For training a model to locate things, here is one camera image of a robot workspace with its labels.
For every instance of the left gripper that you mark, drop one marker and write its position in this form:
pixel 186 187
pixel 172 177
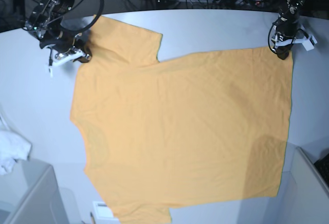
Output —
pixel 286 24

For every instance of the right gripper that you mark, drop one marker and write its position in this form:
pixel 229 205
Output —
pixel 44 24

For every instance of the grey plastic bin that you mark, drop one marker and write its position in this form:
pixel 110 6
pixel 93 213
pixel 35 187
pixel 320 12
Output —
pixel 304 198
pixel 30 194

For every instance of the grey plastic bin left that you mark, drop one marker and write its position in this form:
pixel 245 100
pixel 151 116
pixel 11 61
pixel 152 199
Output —
pixel 30 194

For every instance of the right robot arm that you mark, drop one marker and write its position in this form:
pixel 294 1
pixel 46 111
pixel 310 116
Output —
pixel 64 44

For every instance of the white crumpled cloth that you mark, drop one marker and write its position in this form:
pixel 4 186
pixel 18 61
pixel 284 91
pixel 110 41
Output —
pixel 13 148

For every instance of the grey plastic bin right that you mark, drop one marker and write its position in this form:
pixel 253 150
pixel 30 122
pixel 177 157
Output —
pixel 304 198

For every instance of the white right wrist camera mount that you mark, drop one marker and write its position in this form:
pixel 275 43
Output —
pixel 61 59

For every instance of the orange yellow T-shirt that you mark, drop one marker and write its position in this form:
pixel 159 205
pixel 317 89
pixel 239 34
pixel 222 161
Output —
pixel 203 128

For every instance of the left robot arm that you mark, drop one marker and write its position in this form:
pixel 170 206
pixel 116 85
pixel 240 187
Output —
pixel 285 28

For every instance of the black keyboard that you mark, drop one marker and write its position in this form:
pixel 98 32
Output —
pixel 322 166

